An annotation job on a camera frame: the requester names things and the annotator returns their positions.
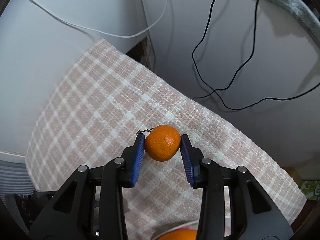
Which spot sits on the floral white plate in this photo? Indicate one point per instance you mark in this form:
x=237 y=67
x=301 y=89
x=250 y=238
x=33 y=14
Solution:
x=193 y=225

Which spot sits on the pink plaid tablecloth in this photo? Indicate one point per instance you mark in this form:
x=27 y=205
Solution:
x=95 y=112

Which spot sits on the tangerine with stem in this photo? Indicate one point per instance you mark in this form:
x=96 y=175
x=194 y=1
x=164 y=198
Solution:
x=162 y=143

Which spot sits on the large orange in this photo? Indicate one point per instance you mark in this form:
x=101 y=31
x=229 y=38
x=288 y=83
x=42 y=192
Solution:
x=180 y=234

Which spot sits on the green carton box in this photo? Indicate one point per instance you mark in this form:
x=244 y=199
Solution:
x=311 y=189

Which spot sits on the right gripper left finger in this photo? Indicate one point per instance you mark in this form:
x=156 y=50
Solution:
x=105 y=184

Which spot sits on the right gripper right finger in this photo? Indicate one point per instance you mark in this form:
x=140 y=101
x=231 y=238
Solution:
x=234 y=205

